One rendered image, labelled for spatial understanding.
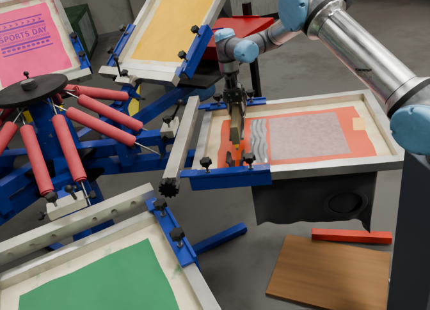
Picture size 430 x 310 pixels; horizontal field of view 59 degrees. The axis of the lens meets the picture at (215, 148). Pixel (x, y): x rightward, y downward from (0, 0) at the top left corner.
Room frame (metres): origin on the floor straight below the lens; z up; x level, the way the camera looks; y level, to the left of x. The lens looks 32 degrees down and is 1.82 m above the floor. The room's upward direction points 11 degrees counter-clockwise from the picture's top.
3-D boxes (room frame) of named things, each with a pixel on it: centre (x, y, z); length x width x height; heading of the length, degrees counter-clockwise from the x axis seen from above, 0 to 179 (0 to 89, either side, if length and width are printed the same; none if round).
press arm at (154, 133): (1.48, 0.23, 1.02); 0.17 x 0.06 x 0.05; 79
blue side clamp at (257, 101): (1.69, -0.14, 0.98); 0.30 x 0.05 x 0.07; 79
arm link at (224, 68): (1.39, -0.12, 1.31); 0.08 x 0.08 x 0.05
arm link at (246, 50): (1.31, -0.18, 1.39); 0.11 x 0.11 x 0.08; 26
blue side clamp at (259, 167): (1.15, -0.04, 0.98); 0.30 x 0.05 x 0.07; 79
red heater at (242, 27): (2.65, -0.22, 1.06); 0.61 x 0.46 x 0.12; 139
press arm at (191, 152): (1.46, 0.10, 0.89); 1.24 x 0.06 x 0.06; 79
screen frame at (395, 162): (1.37, -0.32, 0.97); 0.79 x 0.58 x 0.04; 79
